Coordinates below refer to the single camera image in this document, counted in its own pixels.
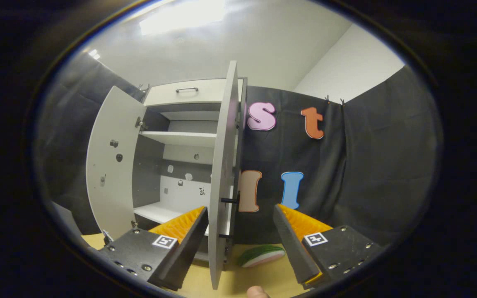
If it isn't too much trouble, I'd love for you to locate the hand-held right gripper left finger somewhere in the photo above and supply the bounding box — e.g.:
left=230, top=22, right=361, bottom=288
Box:
left=92, top=206, right=210, bottom=292

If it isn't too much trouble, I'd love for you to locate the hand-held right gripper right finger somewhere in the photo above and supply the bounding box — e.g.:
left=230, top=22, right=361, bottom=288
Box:
left=272, top=204, right=385, bottom=290

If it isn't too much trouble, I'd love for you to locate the green watermelon slice coaster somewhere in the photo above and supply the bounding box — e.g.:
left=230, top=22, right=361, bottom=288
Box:
left=238, top=245, right=286, bottom=268

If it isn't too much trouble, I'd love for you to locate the white cabinet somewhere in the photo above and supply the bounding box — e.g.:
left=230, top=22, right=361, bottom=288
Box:
left=133, top=78, right=248, bottom=265

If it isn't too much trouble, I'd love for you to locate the white cabinet door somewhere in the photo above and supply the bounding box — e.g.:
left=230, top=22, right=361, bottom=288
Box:
left=207, top=61, right=239, bottom=290
left=85, top=86, right=147, bottom=240

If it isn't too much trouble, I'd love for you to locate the ceiling light panel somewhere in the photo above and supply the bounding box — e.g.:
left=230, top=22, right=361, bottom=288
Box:
left=139, top=0, right=226, bottom=36

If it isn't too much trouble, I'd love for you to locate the black door handle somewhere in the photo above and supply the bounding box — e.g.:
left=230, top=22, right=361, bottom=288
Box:
left=218, top=197, right=240, bottom=240

